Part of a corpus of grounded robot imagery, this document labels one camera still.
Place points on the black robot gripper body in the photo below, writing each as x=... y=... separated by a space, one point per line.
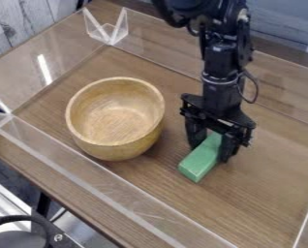
x=217 y=108

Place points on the clear acrylic tray wall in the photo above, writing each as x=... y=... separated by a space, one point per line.
x=128 y=215

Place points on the black metal table bracket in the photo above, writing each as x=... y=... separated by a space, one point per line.
x=54 y=235

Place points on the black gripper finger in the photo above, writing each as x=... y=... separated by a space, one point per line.
x=229 y=147
x=196 y=132

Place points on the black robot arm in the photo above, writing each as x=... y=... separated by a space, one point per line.
x=218 y=22

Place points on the green rectangular block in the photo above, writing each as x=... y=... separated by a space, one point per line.
x=201 y=159

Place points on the clear acrylic corner bracket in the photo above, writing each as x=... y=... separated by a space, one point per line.
x=106 y=33

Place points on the brown wooden bowl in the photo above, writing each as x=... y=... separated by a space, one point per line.
x=113 y=117

